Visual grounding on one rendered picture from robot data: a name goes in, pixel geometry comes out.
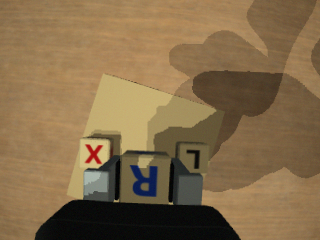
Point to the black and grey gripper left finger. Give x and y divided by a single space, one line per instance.
103 183

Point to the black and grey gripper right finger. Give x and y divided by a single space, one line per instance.
185 188

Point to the tan block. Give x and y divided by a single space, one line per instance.
144 177
194 156
95 151

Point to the tan flat mat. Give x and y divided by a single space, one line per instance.
138 117

